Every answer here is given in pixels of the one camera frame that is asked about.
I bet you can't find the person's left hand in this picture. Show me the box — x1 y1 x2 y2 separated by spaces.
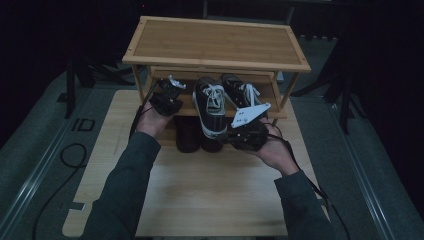
135 101 175 140

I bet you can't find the black white canvas sneaker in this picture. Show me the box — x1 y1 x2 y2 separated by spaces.
220 73 268 113
191 76 229 140

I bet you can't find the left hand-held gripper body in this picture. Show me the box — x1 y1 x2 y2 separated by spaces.
148 74 187 117

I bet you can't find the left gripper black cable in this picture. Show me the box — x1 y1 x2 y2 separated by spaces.
128 82 158 142

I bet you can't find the wooden shoe rack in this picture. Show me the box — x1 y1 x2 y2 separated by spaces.
121 15 312 150

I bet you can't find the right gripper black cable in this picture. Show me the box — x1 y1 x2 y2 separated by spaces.
265 122 352 240

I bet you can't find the grey metal frame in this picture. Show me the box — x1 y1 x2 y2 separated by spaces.
202 0 297 26

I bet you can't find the black metal stand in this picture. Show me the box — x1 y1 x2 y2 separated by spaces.
64 55 135 120
291 70 370 135

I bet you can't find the person's right hand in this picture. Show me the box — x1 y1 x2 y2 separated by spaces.
252 116 300 177

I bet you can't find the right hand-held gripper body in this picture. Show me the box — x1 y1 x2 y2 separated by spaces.
227 102 272 151

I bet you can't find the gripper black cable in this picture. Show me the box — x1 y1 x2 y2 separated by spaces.
128 82 158 142
265 122 352 240

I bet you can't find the aluminium floor cross rail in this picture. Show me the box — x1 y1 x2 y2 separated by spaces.
291 94 336 101

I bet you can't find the black tape piece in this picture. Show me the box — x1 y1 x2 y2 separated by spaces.
61 201 86 212

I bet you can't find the black floor cable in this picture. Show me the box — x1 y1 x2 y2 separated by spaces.
32 143 88 240

